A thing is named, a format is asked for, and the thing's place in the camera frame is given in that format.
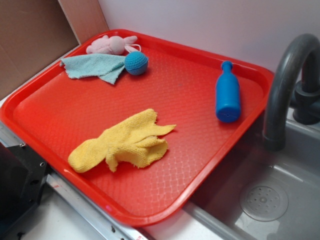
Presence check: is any blue plastic toy bottle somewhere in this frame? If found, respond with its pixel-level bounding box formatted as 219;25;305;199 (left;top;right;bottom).
215;61;241;123

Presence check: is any yellow cloth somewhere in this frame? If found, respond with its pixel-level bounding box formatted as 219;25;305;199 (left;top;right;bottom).
68;108;176;173

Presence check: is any grey toy faucet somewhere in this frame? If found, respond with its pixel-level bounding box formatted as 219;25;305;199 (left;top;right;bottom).
262;33;320;152

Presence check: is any blue textured ball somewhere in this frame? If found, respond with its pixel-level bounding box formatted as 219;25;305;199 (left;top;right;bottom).
124;51;149;76

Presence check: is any brown cardboard panel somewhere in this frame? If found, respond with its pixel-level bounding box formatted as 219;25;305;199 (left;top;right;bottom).
0;0;109;99

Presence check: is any grey toy sink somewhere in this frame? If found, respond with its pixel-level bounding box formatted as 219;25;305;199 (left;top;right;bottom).
184;117;320;240

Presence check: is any pink plush toy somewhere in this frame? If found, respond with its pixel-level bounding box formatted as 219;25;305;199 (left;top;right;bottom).
86;35;142;56

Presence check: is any light blue cloth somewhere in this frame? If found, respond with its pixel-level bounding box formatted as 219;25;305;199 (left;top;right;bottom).
60;53;125;85

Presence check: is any red plastic tray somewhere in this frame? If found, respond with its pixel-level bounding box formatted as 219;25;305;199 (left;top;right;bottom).
0;33;273;227

